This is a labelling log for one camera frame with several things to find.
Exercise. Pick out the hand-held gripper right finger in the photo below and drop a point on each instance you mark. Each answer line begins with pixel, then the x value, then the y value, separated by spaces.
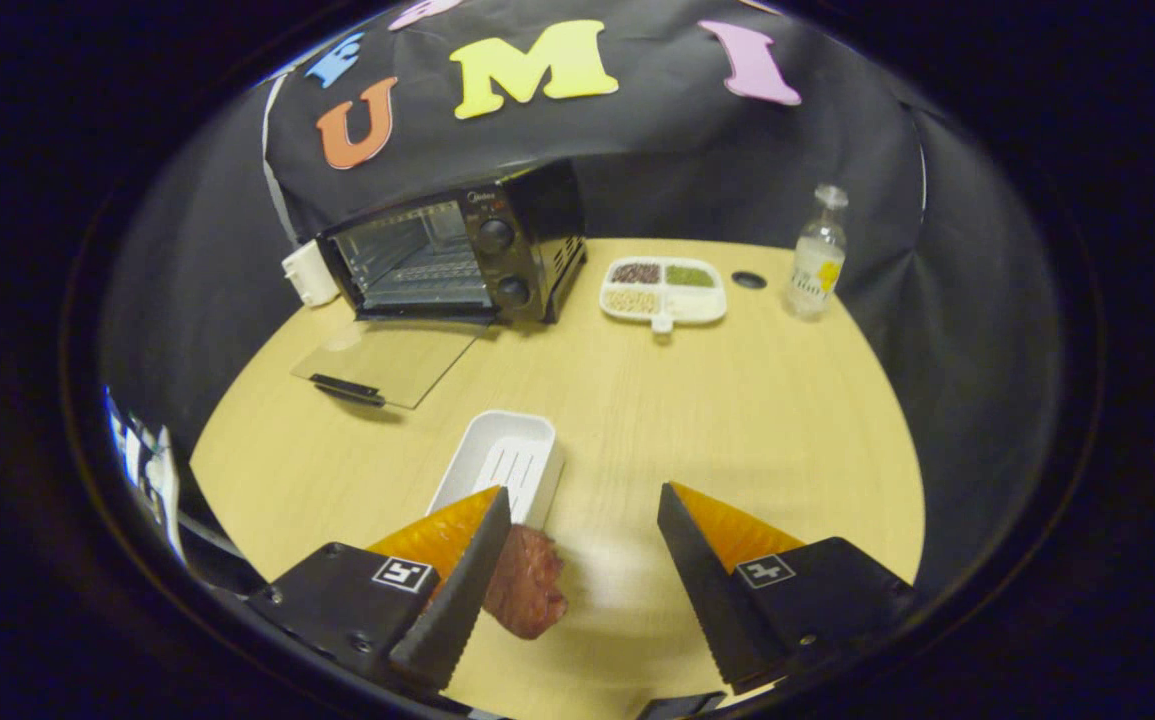
pixel 712 590

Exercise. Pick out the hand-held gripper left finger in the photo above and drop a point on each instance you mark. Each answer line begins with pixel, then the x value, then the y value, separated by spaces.
pixel 457 600

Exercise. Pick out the red-brown meat slice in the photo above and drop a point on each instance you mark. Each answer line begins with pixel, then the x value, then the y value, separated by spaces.
pixel 529 585

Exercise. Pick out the black toaster oven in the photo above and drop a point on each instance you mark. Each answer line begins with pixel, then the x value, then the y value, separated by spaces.
pixel 527 250

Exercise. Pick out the white bread toaster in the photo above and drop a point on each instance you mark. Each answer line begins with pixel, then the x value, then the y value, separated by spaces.
pixel 309 275

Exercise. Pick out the white rectangular tray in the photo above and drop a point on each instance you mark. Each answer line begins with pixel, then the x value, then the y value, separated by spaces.
pixel 502 460

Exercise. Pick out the white divided dish of beans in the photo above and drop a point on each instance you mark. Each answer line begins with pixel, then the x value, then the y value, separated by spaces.
pixel 664 290

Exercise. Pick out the black round table grommet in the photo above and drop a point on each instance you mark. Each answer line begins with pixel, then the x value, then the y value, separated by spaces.
pixel 749 280

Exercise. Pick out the clear bottle with yellow label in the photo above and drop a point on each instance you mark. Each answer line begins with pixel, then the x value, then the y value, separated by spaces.
pixel 817 265

